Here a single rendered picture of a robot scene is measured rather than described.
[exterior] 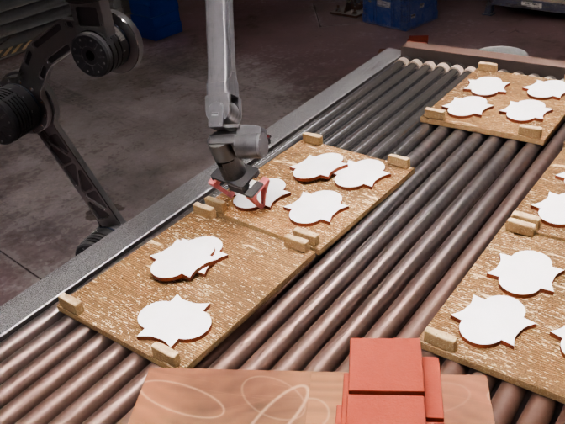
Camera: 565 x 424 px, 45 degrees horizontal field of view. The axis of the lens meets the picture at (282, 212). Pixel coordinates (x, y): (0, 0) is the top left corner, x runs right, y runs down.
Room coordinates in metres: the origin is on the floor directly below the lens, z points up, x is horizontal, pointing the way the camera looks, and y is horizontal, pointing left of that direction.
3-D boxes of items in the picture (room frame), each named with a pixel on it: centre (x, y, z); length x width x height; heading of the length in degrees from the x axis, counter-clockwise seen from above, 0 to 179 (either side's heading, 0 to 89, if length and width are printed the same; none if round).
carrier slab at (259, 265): (1.14, 0.21, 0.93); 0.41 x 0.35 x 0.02; 140
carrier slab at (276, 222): (1.45, -0.07, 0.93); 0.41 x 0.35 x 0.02; 138
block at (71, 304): (1.08, 0.43, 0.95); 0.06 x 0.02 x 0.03; 50
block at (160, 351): (0.90, 0.23, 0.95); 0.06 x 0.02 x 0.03; 50
